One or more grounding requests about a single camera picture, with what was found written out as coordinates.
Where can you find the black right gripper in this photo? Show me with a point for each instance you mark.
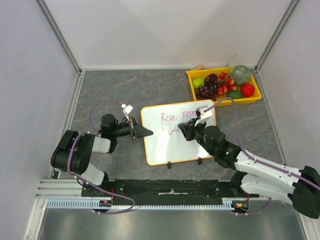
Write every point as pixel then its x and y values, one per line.
pixel 191 131

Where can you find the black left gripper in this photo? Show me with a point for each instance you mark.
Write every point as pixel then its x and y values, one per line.
pixel 134 129

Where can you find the white purple marker pen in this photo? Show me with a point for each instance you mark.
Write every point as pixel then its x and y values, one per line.
pixel 176 129

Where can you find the yellow-framed whiteboard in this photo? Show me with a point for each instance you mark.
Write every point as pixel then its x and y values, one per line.
pixel 166 145

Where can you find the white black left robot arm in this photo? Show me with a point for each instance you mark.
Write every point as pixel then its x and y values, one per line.
pixel 73 152

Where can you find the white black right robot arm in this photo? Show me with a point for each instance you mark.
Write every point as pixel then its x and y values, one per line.
pixel 299 188

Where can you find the dark purple grape bunch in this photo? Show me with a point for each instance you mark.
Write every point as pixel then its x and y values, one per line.
pixel 206 93

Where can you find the green apple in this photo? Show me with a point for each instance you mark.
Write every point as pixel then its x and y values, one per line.
pixel 198 82

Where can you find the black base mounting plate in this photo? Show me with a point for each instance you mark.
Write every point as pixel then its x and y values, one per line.
pixel 174 190

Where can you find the green mango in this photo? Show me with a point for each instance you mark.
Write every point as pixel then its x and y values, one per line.
pixel 235 95

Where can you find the yellow snack packet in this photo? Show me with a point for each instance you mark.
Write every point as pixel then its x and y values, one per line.
pixel 199 68

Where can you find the red apple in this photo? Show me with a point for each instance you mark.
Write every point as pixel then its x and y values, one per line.
pixel 247 90

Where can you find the green netted melon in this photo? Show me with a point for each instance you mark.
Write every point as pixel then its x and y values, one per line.
pixel 241 74

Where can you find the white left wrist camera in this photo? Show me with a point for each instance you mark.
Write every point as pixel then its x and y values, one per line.
pixel 126 110

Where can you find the white slotted cable duct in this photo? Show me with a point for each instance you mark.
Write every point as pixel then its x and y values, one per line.
pixel 106 204

